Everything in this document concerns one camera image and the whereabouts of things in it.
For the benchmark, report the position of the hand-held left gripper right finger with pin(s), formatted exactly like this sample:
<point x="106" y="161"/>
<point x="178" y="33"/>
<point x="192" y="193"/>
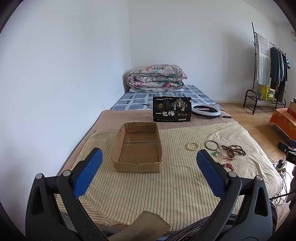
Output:
<point x="211" y="171"/>

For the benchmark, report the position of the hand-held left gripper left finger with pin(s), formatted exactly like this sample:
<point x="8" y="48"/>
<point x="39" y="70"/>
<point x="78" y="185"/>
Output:
<point x="89" y="171"/>

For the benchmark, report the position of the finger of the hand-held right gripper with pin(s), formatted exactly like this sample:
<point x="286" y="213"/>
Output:
<point x="284" y="146"/>

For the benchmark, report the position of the dark thin bangle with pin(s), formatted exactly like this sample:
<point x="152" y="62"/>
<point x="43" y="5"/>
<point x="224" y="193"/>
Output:
<point x="205" y="144"/>

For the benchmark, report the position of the cardboard box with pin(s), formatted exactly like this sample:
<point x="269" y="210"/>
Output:
<point x="138" y="150"/>

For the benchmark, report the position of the white power strip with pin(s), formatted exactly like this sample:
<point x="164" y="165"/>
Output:
<point x="281" y="165"/>

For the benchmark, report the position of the orange cloth covered furniture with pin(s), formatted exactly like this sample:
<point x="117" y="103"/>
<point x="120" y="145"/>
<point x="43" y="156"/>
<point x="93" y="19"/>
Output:
<point x="282" y="120"/>

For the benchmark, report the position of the yellow striped cloth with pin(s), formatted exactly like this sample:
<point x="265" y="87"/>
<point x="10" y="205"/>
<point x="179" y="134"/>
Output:
<point x="180" y="185"/>

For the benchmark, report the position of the small brown box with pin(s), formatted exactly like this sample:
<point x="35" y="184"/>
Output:
<point x="292" y="109"/>

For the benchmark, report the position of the yellow crate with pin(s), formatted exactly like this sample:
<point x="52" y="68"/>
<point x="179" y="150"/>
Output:
<point x="268" y="93"/>

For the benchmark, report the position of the black metal clothes rack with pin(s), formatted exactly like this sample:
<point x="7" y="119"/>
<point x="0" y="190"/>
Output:
<point x="248" y="90"/>

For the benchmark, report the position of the grey hanging garment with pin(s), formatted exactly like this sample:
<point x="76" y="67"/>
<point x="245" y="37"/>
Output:
<point x="282" y="78"/>

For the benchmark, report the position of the brown blanket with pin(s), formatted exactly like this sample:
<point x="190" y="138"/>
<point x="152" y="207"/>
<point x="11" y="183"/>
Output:
<point x="129" y="115"/>

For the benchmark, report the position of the black printed bag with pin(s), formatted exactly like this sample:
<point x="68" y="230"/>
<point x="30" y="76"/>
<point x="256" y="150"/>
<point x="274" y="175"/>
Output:
<point x="172" y="109"/>

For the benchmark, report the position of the loose cardboard piece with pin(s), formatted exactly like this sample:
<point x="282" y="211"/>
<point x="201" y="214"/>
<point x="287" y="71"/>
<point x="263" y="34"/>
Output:
<point x="148" y="224"/>

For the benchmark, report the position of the dark green hanging garment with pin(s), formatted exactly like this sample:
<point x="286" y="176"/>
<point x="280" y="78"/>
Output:
<point x="274" y="67"/>

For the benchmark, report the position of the blue checked bed sheet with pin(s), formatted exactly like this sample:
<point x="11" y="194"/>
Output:
<point x="134" y="102"/>

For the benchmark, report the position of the striped hanging towel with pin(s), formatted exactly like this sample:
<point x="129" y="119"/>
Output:
<point x="262" y="60"/>

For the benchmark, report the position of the folded floral quilt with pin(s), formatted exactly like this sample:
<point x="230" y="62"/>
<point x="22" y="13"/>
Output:
<point x="157" y="77"/>

